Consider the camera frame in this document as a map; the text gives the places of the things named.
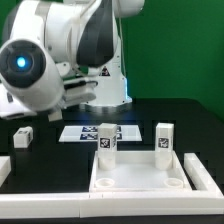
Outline white wall piece left edge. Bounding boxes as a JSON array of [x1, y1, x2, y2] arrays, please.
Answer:
[[0, 156, 11, 187]]

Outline white plate with fiducial tags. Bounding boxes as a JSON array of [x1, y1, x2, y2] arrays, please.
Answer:
[[59, 125, 142, 142]]

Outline white square tabletop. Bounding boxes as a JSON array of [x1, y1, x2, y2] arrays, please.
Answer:
[[89, 151, 192, 192]]

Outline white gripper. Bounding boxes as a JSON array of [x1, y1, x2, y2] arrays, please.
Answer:
[[0, 79, 98, 123]]

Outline white L-shaped obstacle wall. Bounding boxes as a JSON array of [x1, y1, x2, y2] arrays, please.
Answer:
[[0, 153, 224, 219]]

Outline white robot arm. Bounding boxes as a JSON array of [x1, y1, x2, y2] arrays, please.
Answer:
[[0, 0, 145, 120]]

